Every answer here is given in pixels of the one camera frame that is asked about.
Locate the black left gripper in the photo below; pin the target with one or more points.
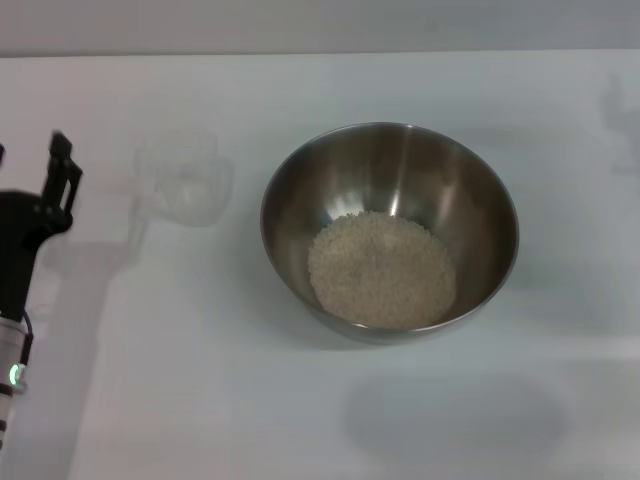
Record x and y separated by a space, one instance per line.
22 235

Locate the clear plastic measuring cup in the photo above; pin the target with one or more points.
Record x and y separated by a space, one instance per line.
192 195

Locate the white rice grains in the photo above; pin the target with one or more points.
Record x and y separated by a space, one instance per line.
382 272

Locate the stainless steel mixing bowl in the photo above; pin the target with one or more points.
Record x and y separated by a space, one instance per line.
450 180

